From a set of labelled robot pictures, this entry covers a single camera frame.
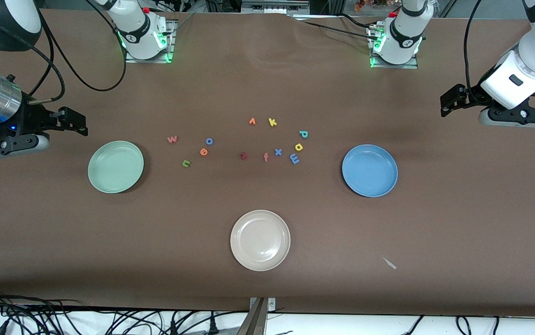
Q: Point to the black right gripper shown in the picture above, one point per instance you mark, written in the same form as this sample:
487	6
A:
29	118

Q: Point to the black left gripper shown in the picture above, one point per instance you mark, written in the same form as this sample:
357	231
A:
473	96

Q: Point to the pink foam letter w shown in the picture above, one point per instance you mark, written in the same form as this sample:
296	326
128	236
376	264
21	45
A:
172	139

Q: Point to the green foam letter u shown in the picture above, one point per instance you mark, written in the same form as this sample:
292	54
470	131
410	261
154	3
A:
183	164

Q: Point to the orange round foam letter e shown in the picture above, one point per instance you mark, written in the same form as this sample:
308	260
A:
201	152

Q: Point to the teal foam letter p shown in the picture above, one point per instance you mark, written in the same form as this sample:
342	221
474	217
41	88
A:
301	135

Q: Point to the yellow foam letter a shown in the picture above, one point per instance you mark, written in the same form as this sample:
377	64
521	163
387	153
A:
296	148

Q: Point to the light blue foam letter m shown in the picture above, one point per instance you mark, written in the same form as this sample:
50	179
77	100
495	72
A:
295	158

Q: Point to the green plate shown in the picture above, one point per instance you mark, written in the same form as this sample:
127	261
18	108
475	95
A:
116	167

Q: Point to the blue plate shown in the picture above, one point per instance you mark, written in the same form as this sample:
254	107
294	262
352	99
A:
370	170

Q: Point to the orange dried flowers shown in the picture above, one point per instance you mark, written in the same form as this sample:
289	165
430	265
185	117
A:
359	5

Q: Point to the white paper scrap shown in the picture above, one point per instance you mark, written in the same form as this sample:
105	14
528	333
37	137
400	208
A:
390	263

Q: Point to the grey metal box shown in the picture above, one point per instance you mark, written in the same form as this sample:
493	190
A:
272	7

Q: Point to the beige plate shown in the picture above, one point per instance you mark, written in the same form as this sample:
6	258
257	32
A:
260	240

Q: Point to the black power plug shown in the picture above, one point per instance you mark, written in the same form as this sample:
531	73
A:
211	326

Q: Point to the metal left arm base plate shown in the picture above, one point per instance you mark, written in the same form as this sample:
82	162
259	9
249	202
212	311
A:
411	65

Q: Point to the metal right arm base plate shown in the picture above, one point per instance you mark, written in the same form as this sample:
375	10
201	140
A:
170	42

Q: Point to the metal table edge bracket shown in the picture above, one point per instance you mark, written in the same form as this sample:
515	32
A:
258	321

